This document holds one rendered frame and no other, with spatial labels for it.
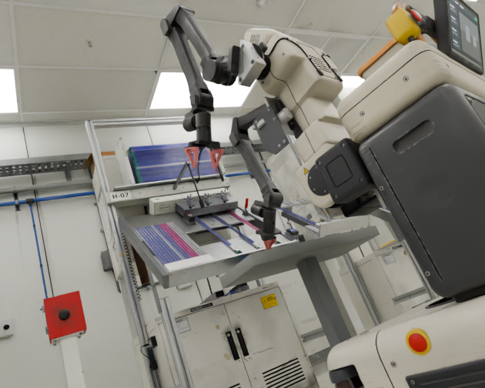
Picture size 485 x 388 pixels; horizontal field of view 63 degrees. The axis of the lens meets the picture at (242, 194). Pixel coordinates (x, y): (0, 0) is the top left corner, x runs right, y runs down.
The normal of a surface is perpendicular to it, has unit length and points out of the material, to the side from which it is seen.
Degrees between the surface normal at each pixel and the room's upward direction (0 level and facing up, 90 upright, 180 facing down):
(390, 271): 90
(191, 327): 90
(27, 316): 90
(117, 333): 90
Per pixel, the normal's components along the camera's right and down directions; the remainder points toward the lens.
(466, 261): -0.73, 0.01
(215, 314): 0.39, -0.48
